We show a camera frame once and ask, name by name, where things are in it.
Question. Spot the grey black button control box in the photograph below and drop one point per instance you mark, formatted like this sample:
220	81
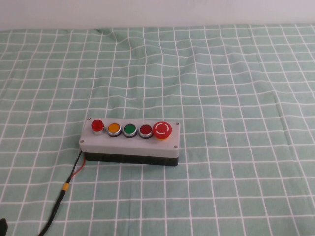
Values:
126	147

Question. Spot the red mushroom emergency stop button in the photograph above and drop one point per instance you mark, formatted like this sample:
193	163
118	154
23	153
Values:
162	128

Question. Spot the flat red push button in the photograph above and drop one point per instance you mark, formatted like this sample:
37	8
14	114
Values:
145	129

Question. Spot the green push button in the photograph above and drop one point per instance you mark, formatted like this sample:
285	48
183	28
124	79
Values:
129	129

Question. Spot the yellow push button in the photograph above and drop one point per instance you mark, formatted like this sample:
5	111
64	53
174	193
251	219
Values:
114	128

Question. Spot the red indicator lamp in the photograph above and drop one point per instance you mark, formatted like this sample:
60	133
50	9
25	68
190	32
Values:
97	126

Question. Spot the green white checked tablecloth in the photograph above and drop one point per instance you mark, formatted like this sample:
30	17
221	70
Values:
221	172

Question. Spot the black object at table edge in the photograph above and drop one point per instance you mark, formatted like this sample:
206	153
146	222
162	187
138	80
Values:
3	227

